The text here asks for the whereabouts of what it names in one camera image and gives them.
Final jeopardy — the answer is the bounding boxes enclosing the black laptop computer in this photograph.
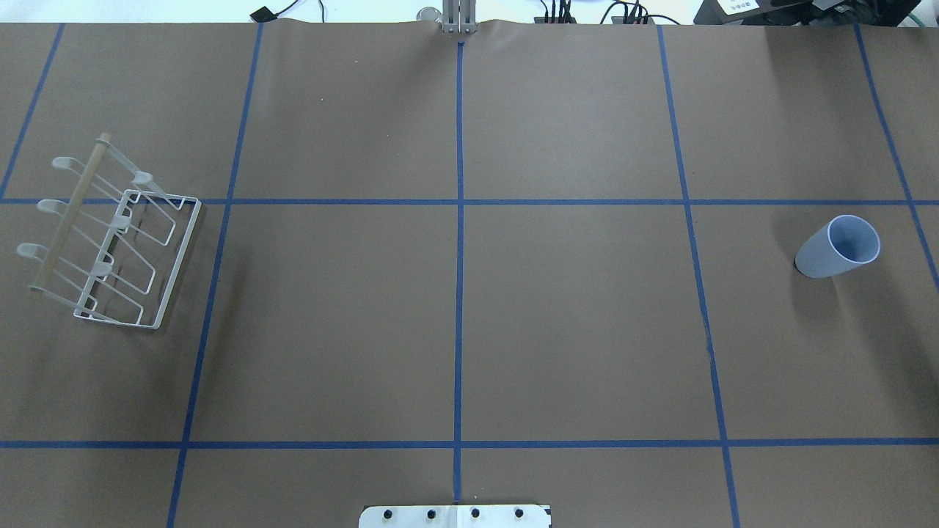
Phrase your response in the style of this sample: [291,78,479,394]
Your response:
[693,1,920,27]

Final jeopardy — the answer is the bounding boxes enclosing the light blue plastic cup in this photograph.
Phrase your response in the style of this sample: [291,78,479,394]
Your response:
[794,214,881,279]

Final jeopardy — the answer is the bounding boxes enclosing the small black device on table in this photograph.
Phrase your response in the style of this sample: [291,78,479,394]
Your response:
[249,7,278,23]

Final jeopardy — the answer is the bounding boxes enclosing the white wire cup holder rack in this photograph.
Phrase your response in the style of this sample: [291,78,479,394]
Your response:
[16,133,202,331]

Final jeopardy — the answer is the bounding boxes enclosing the brown paper table cover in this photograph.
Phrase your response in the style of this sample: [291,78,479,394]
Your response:
[2,20,937,527]

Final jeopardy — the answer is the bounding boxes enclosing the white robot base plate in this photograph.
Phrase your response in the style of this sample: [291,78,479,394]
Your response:
[358,504,552,527]

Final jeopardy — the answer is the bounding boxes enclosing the aluminium camera mast post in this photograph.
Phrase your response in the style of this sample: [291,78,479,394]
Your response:
[440,0,478,34]

